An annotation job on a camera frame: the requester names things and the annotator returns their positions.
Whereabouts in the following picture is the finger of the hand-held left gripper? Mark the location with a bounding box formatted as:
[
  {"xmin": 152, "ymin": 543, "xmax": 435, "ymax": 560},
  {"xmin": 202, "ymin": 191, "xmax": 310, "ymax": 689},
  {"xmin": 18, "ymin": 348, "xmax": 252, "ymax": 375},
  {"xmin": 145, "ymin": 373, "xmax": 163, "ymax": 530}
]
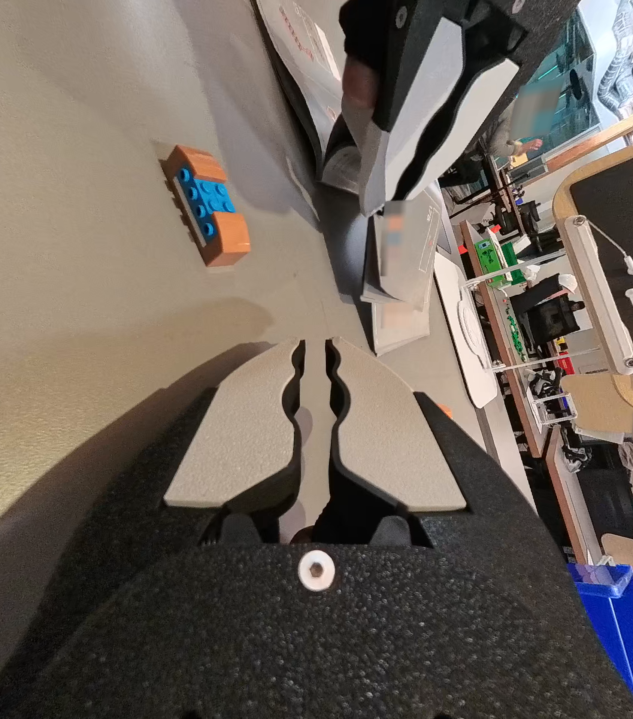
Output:
[
  {"xmin": 390, "ymin": 56, "xmax": 521, "ymax": 204},
  {"xmin": 343, "ymin": 17, "xmax": 464, "ymax": 217}
]

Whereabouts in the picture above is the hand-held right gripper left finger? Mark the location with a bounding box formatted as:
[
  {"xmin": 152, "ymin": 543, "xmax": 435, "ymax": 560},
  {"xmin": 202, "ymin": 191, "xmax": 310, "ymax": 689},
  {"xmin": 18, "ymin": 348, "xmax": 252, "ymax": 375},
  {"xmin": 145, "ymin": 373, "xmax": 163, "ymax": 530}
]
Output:
[{"xmin": 163, "ymin": 338, "xmax": 307, "ymax": 509}]

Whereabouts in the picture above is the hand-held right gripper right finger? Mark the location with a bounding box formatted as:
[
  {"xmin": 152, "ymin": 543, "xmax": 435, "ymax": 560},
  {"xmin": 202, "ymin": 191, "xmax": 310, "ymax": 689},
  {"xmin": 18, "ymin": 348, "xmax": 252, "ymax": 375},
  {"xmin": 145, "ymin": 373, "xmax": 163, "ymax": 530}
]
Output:
[{"xmin": 325, "ymin": 337, "xmax": 468, "ymax": 513}]

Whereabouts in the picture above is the white instruction booklet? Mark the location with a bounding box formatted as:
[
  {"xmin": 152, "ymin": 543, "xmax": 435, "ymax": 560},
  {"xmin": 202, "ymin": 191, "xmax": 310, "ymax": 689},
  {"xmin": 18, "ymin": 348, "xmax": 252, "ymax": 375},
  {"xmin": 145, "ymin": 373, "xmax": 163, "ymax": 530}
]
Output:
[{"xmin": 252, "ymin": 0, "xmax": 453, "ymax": 356}]

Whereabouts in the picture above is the brown white blue brick assembly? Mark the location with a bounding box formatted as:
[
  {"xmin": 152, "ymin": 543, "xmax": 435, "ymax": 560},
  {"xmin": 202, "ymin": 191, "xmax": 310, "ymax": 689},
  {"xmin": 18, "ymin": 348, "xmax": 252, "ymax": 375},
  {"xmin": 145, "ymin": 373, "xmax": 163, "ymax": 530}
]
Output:
[{"xmin": 160, "ymin": 145, "xmax": 251, "ymax": 267}]

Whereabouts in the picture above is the long wooden table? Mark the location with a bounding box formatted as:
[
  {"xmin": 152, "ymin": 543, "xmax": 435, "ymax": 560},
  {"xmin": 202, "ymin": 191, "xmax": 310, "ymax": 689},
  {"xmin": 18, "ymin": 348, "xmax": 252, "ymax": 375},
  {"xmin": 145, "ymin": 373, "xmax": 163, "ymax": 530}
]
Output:
[{"xmin": 458, "ymin": 219, "xmax": 550, "ymax": 458}]

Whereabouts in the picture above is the green cardboard box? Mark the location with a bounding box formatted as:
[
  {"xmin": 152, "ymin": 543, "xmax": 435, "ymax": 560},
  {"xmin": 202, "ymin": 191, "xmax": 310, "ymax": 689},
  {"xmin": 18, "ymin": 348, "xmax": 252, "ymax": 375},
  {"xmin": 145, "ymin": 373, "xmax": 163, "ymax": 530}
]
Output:
[{"xmin": 474, "ymin": 236, "xmax": 532, "ymax": 284}]

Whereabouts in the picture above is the black desktop machine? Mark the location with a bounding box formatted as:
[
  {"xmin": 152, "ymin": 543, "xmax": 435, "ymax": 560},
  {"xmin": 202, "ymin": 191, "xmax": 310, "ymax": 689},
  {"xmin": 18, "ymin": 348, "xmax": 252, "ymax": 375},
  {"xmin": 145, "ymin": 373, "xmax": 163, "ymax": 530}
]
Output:
[{"xmin": 510, "ymin": 275, "xmax": 586, "ymax": 345}]

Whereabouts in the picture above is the wood-edged black panel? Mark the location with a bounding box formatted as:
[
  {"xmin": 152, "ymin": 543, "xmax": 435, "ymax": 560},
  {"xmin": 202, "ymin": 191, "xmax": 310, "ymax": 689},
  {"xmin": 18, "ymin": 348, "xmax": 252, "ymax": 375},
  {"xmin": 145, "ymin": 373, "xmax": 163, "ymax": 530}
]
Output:
[{"xmin": 552, "ymin": 126, "xmax": 633, "ymax": 433}]

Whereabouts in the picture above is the blue plastic bin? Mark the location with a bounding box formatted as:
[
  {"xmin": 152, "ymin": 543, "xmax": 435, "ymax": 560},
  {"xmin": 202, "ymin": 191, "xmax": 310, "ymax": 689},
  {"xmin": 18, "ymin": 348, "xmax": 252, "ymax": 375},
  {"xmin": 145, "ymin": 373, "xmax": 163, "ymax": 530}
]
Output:
[{"xmin": 566, "ymin": 562, "xmax": 633, "ymax": 719}]

